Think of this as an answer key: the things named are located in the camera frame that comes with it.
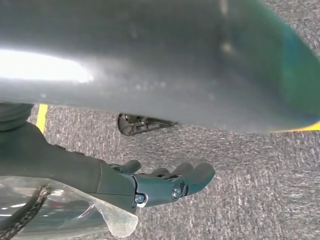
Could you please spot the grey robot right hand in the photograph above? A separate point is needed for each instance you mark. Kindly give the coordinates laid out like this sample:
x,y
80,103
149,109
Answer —
x,y
62,165

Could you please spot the clear plastic wrist guard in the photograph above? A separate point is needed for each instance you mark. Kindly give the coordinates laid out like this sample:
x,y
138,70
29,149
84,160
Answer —
x,y
75,218

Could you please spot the shiny dark metal object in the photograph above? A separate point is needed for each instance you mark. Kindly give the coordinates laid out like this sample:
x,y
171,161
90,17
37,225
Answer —
x,y
135,127

